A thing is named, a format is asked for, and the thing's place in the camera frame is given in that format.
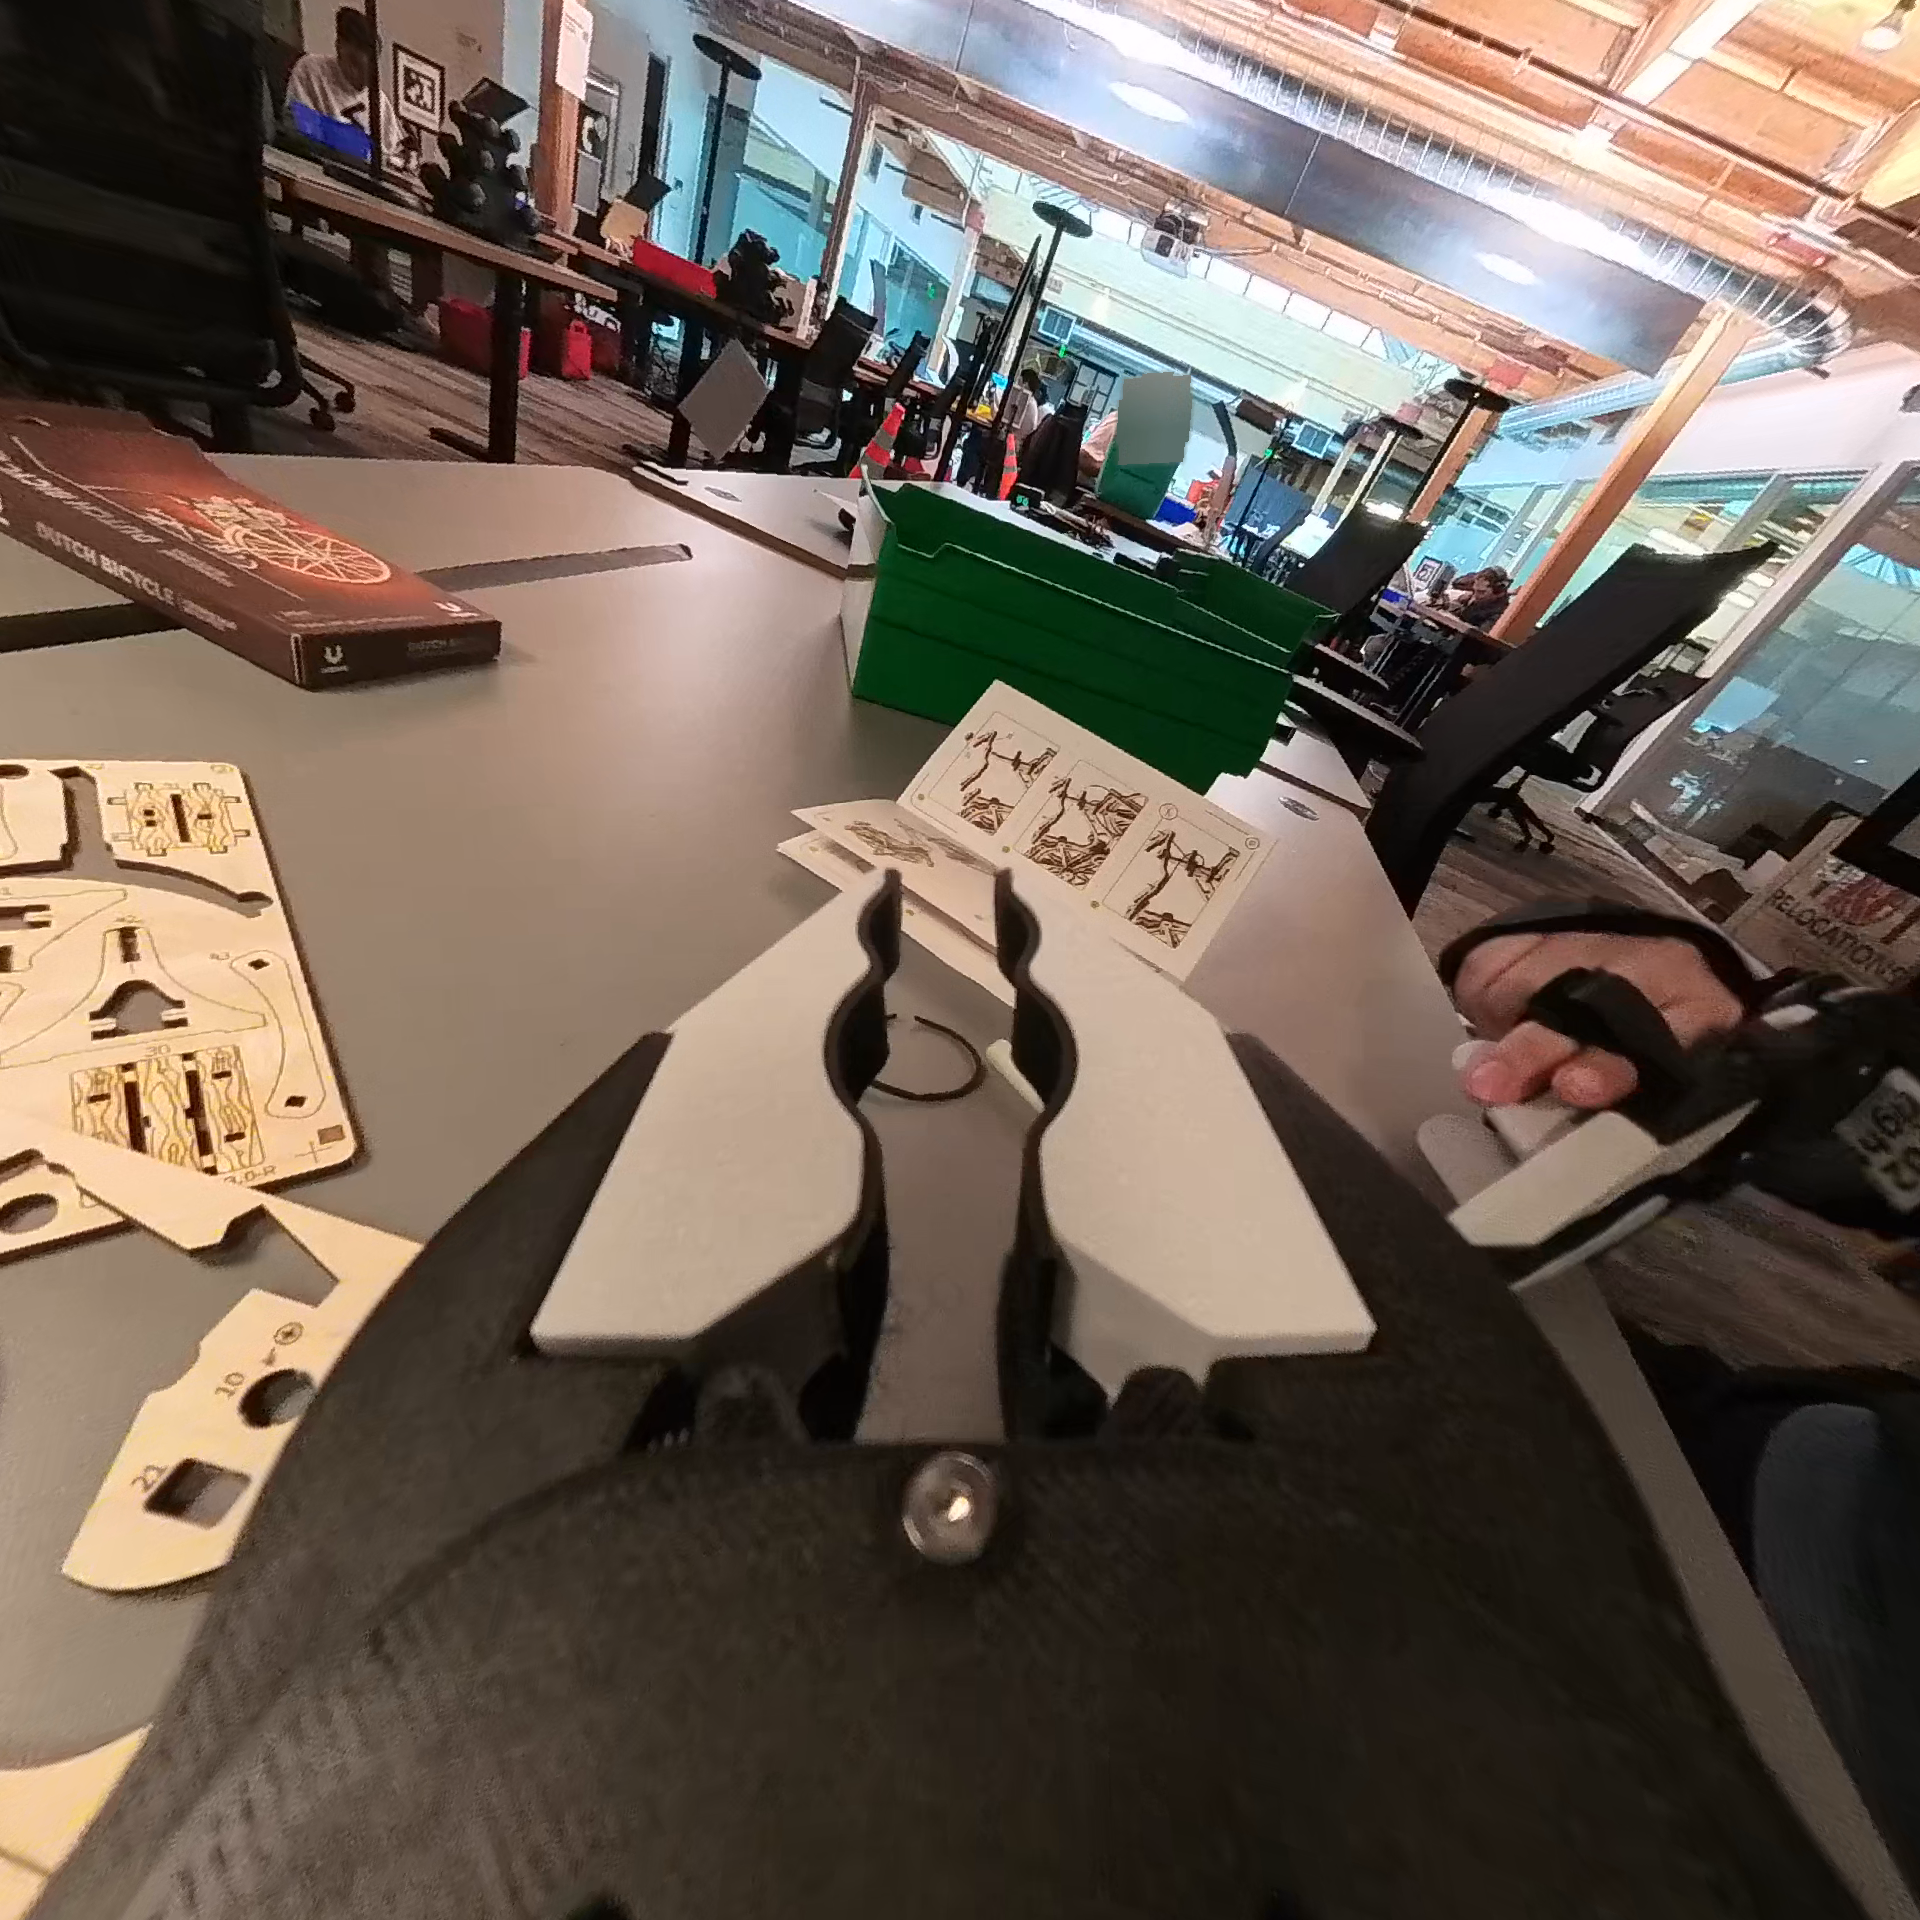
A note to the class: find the red bag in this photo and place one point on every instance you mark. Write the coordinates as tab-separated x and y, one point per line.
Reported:
578	339
483	339

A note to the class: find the silver ventilation duct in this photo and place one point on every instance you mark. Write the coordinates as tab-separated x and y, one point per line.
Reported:
1769	339

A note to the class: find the wooden sheet remnant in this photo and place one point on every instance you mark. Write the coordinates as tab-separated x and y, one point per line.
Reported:
345	1277

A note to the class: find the pale wooden sheet piece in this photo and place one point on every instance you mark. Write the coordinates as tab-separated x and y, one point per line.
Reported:
60	1830

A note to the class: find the brown model kit box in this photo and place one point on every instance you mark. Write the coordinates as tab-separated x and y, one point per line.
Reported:
225	556

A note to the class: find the background wooden desk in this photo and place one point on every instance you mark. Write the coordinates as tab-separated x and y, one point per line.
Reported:
450	225

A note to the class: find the stack of green bins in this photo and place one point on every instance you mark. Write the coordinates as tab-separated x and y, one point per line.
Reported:
1049	646

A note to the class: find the printed instruction sheet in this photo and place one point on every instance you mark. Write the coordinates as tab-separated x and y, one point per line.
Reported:
1079	839

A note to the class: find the laser-cut wooden part sheet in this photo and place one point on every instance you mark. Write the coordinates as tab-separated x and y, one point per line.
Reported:
284	975

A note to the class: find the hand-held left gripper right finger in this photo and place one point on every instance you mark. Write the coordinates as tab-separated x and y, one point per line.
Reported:
1184	1185

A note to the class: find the person's right hand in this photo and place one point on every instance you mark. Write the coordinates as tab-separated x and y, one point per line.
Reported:
1620	993

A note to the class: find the printed cardboard box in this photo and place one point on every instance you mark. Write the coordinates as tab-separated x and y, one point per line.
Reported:
1828	916

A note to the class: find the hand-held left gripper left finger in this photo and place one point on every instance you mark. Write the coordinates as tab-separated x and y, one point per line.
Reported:
705	1171

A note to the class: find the flat cardboard board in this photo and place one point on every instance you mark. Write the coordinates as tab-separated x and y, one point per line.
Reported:
751	518

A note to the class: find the black office chair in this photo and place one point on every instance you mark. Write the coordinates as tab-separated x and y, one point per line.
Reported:
1529	705
135	225

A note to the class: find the person's leg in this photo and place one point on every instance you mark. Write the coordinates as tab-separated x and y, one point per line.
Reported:
1828	1575

